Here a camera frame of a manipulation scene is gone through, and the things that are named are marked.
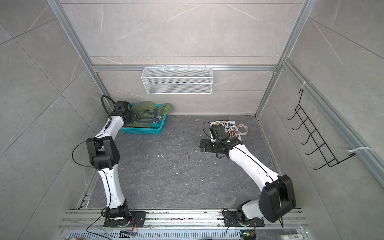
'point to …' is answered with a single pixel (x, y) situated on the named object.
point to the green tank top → (148, 113)
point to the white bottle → (293, 236)
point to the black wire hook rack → (323, 151)
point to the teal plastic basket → (154, 128)
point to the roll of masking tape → (242, 133)
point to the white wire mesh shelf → (177, 80)
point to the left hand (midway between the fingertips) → (132, 113)
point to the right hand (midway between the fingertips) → (207, 145)
